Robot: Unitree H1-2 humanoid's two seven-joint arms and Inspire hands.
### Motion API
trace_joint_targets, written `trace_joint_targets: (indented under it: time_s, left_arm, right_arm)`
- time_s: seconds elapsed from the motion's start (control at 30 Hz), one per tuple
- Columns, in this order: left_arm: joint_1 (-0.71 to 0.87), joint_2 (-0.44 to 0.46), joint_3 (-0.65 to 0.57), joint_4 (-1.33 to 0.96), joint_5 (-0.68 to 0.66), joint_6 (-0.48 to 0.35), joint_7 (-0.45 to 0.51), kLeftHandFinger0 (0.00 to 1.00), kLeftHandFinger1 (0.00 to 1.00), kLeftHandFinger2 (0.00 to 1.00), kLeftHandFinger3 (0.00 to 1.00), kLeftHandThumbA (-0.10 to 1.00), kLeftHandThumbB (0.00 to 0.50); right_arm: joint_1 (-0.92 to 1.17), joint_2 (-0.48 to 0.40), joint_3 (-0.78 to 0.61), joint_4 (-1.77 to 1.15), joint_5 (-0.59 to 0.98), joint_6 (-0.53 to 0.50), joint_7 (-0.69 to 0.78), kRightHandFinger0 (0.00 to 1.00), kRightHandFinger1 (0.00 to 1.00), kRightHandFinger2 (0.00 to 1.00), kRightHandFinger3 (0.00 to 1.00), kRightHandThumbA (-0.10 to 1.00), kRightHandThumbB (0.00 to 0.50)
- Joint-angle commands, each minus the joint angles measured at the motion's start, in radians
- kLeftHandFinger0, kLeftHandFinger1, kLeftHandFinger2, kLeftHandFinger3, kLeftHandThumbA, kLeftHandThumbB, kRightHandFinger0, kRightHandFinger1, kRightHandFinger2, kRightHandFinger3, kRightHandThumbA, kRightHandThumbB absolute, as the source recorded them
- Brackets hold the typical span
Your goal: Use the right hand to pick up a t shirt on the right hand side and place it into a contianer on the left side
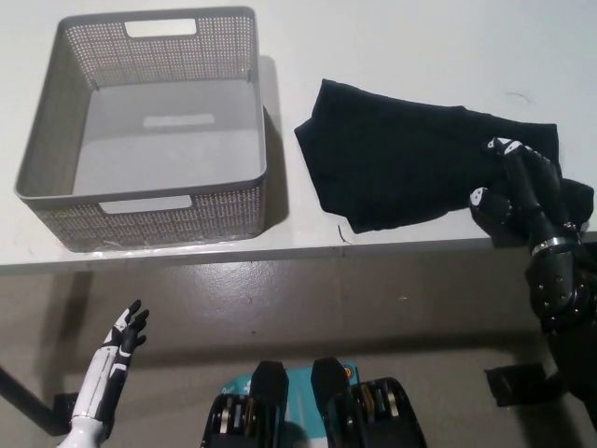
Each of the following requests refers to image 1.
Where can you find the black t-shirt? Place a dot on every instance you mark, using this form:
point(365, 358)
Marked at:
point(396, 158)

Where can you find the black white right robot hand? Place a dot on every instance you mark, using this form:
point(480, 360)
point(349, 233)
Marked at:
point(531, 200)

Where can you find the black ribbed robot body block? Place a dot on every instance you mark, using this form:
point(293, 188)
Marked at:
point(270, 396)
point(368, 415)

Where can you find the black table leg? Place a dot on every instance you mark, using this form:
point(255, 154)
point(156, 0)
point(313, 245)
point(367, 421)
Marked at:
point(28, 396)

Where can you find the grey perforated plastic basket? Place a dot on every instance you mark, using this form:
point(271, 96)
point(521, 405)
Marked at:
point(154, 135)

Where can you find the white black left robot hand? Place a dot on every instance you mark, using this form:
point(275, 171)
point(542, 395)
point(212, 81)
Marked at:
point(107, 373)

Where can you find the black square floor pad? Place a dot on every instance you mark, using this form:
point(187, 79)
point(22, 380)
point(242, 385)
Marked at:
point(65, 406)
point(517, 385)

